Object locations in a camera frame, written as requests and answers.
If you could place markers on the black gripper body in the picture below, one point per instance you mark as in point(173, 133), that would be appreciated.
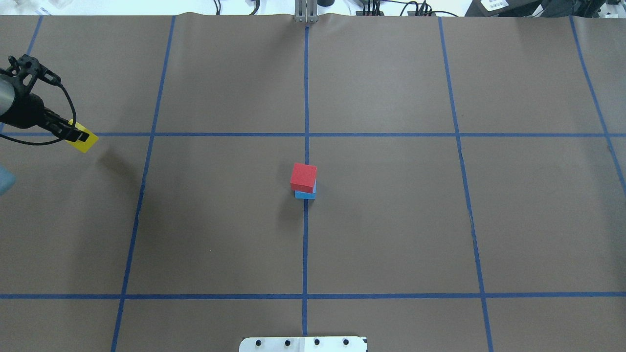
point(27, 110)

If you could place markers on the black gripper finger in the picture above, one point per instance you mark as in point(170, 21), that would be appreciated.
point(58, 126)

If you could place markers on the yellow cube block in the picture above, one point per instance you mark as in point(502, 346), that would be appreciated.
point(84, 139)

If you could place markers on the blue cube block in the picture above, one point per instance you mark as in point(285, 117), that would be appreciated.
point(305, 195)

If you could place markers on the red cube block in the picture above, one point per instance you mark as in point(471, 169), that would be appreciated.
point(303, 178)

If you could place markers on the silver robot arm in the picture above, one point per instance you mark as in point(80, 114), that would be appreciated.
point(50, 142)

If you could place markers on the black cardboard box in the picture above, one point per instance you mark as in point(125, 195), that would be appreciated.
point(524, 8)

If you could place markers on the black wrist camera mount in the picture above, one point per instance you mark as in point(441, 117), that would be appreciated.
point(23, 73)

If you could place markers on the aluminium frame post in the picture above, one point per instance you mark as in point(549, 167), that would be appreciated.
point(306, 11)

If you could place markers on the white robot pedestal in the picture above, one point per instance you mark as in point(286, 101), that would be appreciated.
point(305, 344)

